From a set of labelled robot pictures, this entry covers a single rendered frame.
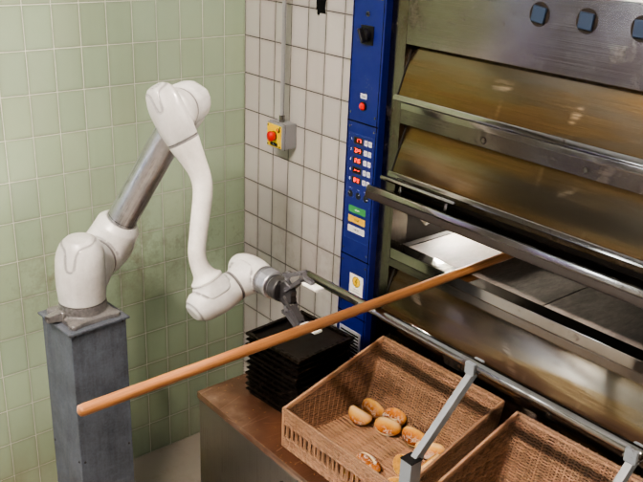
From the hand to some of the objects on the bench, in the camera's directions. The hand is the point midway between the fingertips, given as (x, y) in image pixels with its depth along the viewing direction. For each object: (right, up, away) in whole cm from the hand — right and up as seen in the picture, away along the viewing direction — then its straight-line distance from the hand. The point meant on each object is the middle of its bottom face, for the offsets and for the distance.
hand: (317, 310), depth 243 cm
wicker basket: (+23, -53, +37) cm, 68 cm away
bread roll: (+20, -43, +58) cm, 75 cm away
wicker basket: (+62, -72, -6) cm, 95 cm away
